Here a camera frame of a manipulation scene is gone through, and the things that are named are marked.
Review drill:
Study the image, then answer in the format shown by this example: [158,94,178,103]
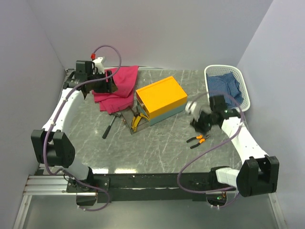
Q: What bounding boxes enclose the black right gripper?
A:
[190,107,217,136]

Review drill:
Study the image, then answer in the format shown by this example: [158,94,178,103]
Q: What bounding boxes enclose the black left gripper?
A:
[88,70,118,94]

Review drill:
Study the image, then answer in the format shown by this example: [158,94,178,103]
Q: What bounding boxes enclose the orange black pliers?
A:
[186,135,210,149]

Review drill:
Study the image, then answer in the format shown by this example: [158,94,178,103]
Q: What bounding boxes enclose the orange drawer toolbox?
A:
[136,76,188,126]

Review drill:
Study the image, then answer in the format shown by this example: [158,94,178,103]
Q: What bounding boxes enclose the clear toolbox drawer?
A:
[121,106,150,135]

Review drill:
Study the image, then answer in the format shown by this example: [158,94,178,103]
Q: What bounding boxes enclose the yellow utility knife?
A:
[132,114,142,132]

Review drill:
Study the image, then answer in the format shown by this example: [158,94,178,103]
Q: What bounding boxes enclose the yellow long nose pliers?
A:
[130,107,149,132]

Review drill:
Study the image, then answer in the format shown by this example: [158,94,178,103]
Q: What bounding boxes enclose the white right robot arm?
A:
[191,95,279,197]

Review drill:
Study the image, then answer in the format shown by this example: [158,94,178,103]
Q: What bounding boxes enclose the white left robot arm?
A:
[31,57,117,192]

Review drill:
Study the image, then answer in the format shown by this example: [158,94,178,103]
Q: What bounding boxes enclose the magenta cloth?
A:
[92,65,139,114]

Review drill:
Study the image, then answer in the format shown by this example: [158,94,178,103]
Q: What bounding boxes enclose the blue checkered cloth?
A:
[207,72,244,104]

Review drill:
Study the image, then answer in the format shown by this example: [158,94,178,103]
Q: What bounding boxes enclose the white plastic basket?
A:
[204,65,250,112]

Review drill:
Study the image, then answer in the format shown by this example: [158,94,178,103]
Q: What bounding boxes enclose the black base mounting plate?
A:
[66,172,239,203]

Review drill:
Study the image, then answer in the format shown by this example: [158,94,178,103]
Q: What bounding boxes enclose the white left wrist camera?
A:
[91,53,105,74]

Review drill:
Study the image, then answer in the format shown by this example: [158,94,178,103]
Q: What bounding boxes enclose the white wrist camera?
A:
[91,53,105,74]
[185,101,202,121]

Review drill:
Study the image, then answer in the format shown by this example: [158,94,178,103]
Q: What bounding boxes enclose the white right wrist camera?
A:
[185,101,202,121]

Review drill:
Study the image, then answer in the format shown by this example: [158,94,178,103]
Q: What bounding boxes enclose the black handled hammer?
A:
[102,113,121,139]

